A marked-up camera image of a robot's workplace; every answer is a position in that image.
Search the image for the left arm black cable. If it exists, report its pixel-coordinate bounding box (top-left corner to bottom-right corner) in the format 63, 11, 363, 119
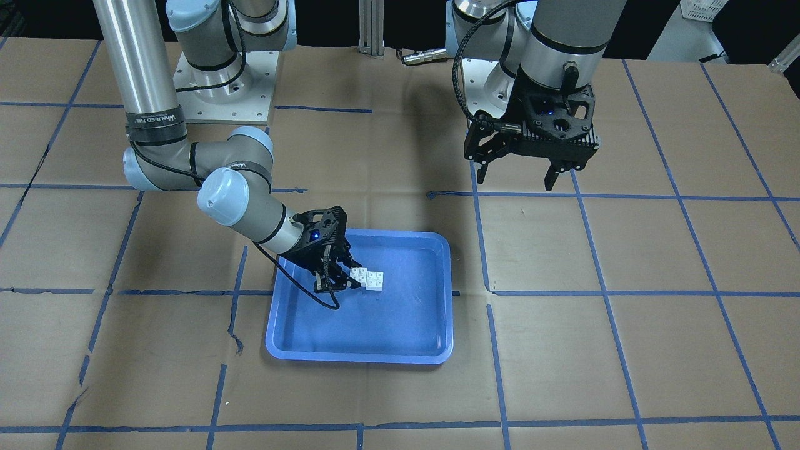
452, 0, 523, 126

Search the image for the white block arm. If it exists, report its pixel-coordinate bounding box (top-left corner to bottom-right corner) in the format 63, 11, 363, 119
349, 267, 368, 287
365, 271, 384, 291

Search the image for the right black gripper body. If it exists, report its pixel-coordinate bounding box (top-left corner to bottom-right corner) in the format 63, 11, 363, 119
291, 206, 348, 273

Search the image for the metal connector plug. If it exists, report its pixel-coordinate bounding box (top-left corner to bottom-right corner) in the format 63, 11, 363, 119
396, 48, 449, 66

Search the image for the aluminium profile post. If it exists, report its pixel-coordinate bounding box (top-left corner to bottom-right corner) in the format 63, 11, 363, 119
357, 0, 385, 59

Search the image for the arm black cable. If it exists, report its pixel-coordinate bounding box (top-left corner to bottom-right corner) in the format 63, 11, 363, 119
128, 0, 341, 311
452, 0, 523, 126

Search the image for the blue plastic tray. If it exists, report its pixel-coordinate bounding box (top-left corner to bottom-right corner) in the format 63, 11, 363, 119
265, 228, 454, 364

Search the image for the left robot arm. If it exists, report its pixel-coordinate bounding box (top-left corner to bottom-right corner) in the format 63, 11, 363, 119
445, 1, 625, 191

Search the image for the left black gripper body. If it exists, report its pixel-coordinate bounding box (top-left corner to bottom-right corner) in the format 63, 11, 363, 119
464, 80, 602, 164

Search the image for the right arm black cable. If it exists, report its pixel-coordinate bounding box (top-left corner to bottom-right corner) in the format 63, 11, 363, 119
128, 0, 341, 311

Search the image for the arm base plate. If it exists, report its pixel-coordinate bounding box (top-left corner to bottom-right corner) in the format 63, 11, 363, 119
456, 59, 536, 138
172, 51, 281, 126

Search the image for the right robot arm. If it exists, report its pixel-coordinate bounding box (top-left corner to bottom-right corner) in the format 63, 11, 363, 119
92, 1, 471, 293

